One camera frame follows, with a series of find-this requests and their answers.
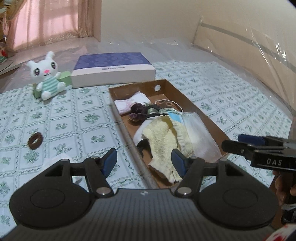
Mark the dark purple scrunchie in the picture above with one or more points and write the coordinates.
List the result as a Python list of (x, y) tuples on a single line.
[(139, 112)]

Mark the pale yellow towel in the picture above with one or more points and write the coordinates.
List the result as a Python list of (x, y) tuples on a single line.
[(164, 135)]

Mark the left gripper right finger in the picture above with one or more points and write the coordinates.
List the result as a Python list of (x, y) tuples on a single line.
[(180, 162)]

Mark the floral green white tablecloth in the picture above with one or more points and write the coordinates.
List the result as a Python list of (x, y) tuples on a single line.
[(79, 123)]

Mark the green rectangular box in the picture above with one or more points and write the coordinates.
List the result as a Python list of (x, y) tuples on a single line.
[(64, 77)]

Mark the white pink towel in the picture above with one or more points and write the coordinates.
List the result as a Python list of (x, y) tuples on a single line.
[(123, 105)]

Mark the pink curtain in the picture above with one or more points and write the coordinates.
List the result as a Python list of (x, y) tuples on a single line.
[(33, 23)]

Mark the person's right hand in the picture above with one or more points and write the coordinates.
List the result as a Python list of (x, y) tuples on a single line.
[(282, 190)]

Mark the white mask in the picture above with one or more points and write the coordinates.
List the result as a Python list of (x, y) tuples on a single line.
[(203, 144)]

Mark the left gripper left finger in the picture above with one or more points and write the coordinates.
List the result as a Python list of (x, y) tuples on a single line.
[(107, 162)]

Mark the plastic-wrapped headboard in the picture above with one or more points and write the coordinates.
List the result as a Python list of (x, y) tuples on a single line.
[(254, 51)]

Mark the brown hair scrunchie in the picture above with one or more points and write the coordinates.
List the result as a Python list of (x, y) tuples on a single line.
[(35, 141)]

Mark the white bunny plush toy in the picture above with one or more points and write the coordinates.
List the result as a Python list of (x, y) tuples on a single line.
[(47, 75)]

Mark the blue face mask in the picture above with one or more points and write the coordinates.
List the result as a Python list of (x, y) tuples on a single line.
[(173, 114)]

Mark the blue and white flat box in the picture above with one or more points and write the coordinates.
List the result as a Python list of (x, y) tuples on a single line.
[(111, 68)]

